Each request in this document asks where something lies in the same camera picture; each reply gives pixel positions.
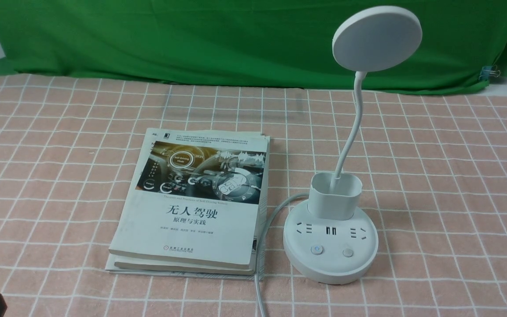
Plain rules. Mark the metal binder clip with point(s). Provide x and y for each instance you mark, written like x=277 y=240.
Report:
x=488 y=72

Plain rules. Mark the pink checkered tablecloth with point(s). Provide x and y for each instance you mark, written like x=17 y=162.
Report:
x=435 y=183

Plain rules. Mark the green backdrop cloth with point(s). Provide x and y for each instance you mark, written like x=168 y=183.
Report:
x=257 y=43

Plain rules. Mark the white desk lamp with sockets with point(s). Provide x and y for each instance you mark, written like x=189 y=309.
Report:
x=328 y=237

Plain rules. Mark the white self-driving textbook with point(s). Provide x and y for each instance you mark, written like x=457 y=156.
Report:
x=192 y=220

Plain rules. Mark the thin book underneath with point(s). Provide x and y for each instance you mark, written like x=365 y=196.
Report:
x=183 y=272

